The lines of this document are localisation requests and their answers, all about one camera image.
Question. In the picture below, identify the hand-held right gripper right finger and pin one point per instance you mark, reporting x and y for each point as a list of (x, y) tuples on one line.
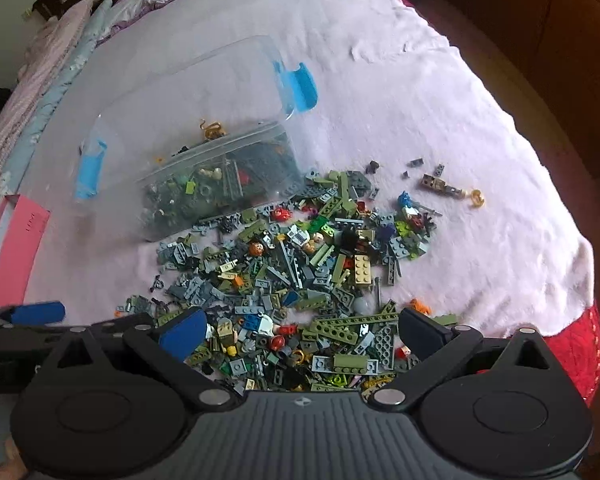
[(420, 332)]

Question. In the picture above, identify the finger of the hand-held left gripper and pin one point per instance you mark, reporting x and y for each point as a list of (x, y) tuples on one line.
[(15, 341), (37, 313)]

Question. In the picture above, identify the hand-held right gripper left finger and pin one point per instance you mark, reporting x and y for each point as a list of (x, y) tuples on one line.
[(182, 334)]

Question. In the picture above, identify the tan toy brick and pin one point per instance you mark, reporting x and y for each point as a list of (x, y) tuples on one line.
[(362, 269)]

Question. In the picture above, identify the pile of toy bricks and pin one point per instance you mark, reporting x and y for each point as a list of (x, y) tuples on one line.
[(220, 185), (305, 280)]

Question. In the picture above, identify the clear plastic box blue latches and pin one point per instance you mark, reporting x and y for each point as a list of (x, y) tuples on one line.
[(190, 95)]

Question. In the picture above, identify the pink paper card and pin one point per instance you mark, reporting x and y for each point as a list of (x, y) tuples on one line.
[(10, 245)]

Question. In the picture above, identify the brown tan toy figure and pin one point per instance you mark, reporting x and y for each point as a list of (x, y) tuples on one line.
[(437, 183)]

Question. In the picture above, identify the red bedsheet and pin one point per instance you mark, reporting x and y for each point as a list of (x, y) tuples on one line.
[(575, 355)]

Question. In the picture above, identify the small grey plate brick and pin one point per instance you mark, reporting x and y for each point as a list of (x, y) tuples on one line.
[(415, 162), (439, 169)]

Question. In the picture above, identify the small dark brown brick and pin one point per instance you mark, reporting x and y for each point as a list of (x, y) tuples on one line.
[(372, 165)]

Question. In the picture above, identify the orange toy snake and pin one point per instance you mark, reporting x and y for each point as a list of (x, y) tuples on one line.
[(211, 130)]

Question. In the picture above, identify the pink striped quilt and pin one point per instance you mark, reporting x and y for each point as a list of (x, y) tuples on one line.
[(35, 70)]

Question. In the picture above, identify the light blue quilt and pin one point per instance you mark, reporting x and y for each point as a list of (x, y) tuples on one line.
[(70, 60)]

